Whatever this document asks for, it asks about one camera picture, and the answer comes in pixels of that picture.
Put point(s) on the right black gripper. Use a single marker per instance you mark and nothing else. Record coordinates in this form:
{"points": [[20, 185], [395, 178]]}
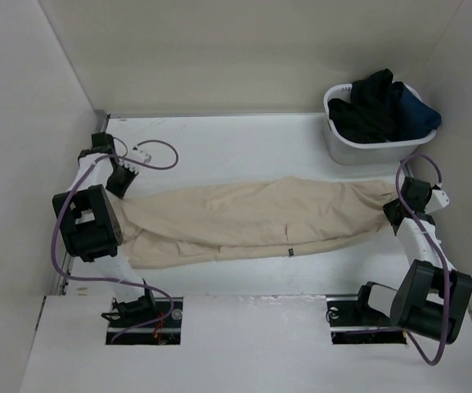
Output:
{"points": [[388, 206]]}

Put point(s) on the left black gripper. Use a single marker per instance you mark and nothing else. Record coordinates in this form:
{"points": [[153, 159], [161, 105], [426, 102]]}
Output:
{"points": [[121, 191]]}

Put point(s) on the beige trousers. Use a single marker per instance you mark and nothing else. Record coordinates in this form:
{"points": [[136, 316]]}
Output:
{"points": [[251, 220]]}

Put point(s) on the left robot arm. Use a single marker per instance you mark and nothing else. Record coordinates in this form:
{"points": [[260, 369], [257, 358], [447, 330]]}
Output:
{"points": [[91, 231]]}

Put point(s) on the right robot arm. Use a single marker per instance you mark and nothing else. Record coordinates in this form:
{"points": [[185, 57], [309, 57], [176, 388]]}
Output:
{"points": [[434, 296]]}

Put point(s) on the white laundry basket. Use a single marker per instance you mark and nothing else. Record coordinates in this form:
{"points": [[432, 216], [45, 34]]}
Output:
{"points": [[345, 152]]}

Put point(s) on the dark blue garment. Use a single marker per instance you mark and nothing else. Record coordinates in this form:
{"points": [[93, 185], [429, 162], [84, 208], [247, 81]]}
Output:
{"points": [[413, 119]]}

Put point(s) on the black garment in basket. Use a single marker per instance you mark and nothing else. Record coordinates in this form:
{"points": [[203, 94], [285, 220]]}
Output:
{"points": [[366, 117]]}

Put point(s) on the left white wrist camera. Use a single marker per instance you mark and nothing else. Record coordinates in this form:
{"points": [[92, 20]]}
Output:
{"points": [[141, 155]]}

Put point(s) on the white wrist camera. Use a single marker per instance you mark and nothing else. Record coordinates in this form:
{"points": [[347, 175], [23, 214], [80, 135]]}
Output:
{"points": [[141, 155], [438, 200]]}

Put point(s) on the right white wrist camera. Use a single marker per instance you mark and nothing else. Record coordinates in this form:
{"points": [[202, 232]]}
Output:
{"points": [[438, 200]]}

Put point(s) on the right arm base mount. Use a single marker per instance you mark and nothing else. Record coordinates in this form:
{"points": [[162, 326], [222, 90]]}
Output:
{"points": [[351, 325]]}

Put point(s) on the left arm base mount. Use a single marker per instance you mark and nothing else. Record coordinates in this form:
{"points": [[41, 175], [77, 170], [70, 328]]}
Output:
{"points": [[146, 327]]}

